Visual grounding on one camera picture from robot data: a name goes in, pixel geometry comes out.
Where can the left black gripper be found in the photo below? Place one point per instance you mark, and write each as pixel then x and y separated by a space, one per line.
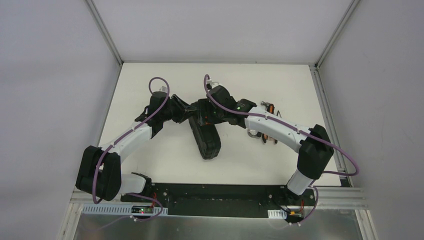
pixel 178 108

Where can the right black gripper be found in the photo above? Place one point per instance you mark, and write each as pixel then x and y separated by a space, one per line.
pixel 208 117

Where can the black plastic tool case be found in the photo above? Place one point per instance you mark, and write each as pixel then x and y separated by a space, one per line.
pixel 206 136

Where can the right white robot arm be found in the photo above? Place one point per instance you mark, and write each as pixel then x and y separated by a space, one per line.
pixel 311 144

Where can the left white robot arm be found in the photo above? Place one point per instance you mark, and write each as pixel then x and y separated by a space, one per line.
pixel 100 173

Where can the silver measuring tape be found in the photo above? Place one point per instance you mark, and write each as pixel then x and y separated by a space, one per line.
pixel 253 133

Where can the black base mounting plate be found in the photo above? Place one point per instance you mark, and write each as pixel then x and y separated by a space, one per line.
pixel 225 200

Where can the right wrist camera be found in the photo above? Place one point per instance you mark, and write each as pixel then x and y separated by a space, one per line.
pixel 212 84

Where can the hammer with black handle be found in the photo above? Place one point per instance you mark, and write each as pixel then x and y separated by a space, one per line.
pixel 265 104

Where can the orange handled pliers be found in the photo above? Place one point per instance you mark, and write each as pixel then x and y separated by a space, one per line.
pixel 265 138

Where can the right white cable duct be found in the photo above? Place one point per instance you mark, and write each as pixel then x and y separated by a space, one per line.
pixel 277 214

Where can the white cable duct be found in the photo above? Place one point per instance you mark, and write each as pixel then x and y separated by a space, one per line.
pixel 123 209
pixel 277 214

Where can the left white cable duct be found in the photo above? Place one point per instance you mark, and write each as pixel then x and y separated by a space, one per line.
pixel 123 209

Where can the aluminium frame rail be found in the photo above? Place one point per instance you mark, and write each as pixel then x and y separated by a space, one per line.
pixel 344 198

